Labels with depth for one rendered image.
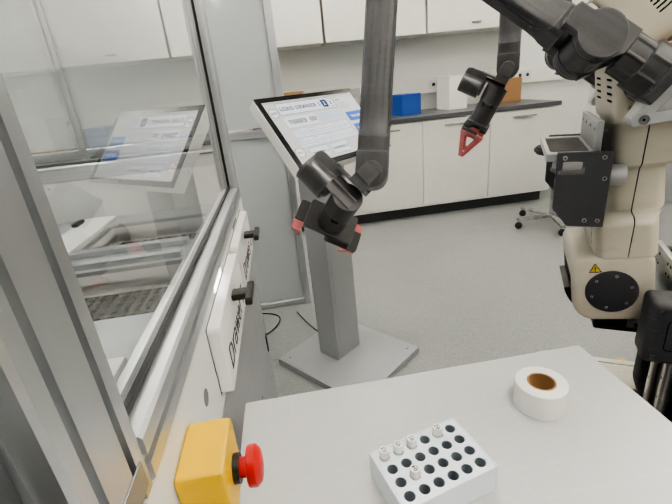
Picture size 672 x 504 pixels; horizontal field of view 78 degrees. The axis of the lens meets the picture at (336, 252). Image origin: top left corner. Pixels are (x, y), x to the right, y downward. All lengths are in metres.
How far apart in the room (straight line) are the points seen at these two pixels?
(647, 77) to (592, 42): 0.11
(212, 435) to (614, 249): 0.90
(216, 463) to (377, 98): 0.60
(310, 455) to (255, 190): 1.84
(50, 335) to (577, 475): 0.56
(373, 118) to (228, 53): 1.57
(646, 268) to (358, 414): 0.72
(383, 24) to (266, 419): 0.68
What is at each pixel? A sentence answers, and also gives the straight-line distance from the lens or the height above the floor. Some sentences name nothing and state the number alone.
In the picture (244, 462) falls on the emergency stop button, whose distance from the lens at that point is 0.46.
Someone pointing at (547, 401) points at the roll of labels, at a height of 0.80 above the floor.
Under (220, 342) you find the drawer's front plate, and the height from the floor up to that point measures 0.91.
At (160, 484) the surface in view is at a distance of 0.41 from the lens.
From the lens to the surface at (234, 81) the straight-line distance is 2.26.
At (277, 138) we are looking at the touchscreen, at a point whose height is 1.07.
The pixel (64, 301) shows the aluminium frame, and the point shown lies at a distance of 0.30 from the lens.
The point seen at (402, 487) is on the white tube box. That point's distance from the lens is 0.53.
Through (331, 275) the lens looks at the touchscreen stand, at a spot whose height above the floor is 0.47.
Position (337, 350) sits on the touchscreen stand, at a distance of 1.94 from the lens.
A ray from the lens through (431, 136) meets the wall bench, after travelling 3.79.
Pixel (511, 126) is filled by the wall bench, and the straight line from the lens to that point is 4.10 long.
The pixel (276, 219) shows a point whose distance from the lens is 2.35.
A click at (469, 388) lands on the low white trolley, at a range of 0.71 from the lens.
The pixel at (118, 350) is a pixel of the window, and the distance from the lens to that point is 0.39.
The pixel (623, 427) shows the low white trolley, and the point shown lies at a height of 0.76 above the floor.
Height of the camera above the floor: 1.22
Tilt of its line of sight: 22 degrees down
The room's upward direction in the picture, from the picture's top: 6 degrees counter-clockwise
